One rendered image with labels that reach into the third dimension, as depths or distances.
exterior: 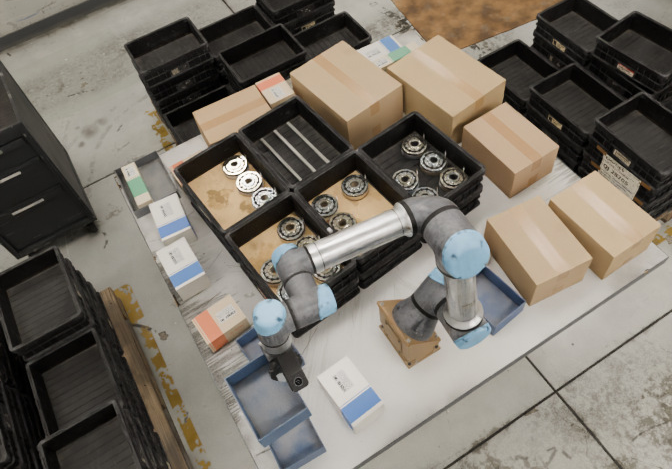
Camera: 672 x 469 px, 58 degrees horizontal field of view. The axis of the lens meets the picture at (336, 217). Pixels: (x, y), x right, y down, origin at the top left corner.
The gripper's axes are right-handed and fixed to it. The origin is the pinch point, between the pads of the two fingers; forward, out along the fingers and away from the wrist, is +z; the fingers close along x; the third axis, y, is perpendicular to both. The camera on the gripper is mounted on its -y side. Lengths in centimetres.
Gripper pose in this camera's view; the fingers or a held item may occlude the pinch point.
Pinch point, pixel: (289, 379)
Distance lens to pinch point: 167.9
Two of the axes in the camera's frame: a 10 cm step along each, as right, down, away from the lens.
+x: -8.7, 4.2, -2.6
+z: 0.5, 5.9, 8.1
